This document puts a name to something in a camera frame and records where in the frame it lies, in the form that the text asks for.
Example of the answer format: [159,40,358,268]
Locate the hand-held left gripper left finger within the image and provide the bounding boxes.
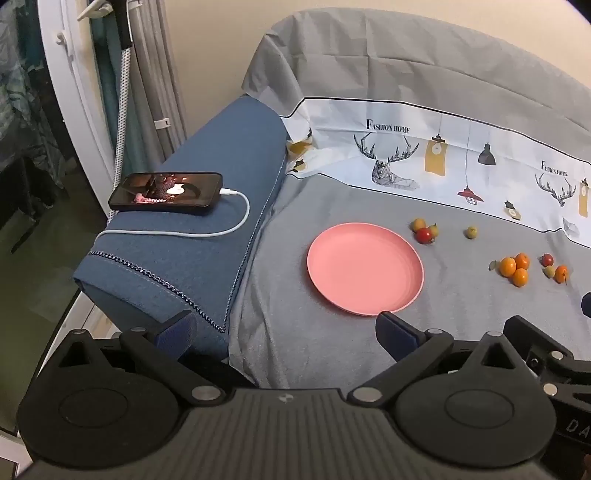
[46,310,227,409]

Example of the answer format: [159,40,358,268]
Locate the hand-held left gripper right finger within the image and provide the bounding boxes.
[346,311,532,409]

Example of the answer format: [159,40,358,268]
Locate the pink plate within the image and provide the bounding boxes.
[307,222,424,317]

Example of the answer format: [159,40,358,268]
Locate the grey printed bed sheet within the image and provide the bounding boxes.
[226,9,591,402]

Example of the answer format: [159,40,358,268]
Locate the blue pillow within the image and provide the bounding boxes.
[71,95,291,358]

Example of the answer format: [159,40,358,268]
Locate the black smartphone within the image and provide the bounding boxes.
[108,172,223,214]

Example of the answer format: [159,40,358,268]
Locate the teal curtain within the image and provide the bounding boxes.
[90,14,139,178]

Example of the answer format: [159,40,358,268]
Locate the grey curtain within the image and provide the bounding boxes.
[129,0,188,158]

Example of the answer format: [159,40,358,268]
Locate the hanging clothes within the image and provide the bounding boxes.
[0,0,65,208]

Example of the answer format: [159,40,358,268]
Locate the white plastic steamer holder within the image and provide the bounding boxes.
[78,0,139,21]

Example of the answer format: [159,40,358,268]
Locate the white charging cable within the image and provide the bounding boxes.
[95,187,251,254]

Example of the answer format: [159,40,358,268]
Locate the garment steamer wand with hose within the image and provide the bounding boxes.
[110,0,136,182]

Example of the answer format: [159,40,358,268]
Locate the white curved frame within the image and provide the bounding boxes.
[0,0,127,480]

